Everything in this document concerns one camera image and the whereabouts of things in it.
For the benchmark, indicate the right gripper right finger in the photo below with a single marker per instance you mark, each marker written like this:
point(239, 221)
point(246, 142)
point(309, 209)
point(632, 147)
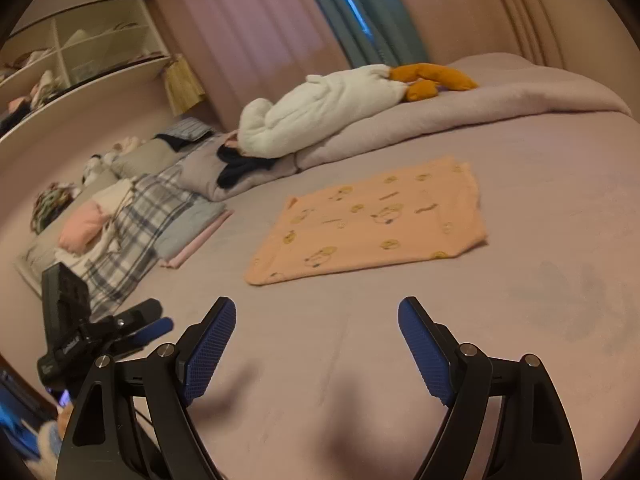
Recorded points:
point(533, 439)

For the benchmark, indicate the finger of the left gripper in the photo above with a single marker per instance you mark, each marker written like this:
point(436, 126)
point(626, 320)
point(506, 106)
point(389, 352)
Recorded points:
point(132, 343)
point(127, 322)

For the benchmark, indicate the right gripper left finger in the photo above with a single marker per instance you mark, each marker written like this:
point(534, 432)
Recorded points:
point(131, 420)

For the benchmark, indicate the orange cartoon print garment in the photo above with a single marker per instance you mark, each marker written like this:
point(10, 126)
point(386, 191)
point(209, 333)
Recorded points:
point(412, 214)

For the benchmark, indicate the plaid grey white blanket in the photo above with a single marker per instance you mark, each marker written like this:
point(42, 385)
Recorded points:
point(125, 250)

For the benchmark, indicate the pink folded garment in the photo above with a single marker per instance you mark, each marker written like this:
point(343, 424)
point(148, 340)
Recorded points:
point(186, 253)

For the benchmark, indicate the pink rolled cloth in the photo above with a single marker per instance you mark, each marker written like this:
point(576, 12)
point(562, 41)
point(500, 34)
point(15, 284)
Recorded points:
point(82, 228)

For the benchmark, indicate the colourful crochet item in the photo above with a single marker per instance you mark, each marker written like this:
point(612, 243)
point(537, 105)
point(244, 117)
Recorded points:
point(50, 203)

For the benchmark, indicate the grey folded garment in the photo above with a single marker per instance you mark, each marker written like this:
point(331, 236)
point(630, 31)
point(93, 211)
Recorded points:
point(186, 227)

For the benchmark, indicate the small white plush toy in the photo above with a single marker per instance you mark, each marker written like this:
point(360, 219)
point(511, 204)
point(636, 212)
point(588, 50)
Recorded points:
point(98, 163)

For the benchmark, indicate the dark navy garment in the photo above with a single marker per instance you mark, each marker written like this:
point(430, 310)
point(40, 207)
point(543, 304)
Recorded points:
point(238, 166)

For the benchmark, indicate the lilac bed sheet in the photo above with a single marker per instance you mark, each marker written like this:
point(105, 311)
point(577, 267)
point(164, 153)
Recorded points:
point(317, 381)

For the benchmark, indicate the striped grey pillow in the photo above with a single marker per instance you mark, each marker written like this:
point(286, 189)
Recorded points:
point(185, 133)

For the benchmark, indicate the yellow pleated cloth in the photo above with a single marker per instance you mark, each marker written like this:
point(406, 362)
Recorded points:
point(183, 89)

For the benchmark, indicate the white plush goose toy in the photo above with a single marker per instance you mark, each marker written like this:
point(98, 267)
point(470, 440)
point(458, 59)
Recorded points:
point(324, 105)

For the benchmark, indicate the pink curtain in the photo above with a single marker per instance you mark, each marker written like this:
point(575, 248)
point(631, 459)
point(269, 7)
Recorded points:
point(242, 50)

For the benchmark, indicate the lilac folded duvet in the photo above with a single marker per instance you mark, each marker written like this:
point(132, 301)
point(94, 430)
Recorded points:
point(510, 87)

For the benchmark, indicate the teal curtain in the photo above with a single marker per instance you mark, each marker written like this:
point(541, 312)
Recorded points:
point(374, 31)

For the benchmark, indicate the white wall shelf unit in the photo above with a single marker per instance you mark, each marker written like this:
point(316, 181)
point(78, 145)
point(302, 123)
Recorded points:
point(68, 55)

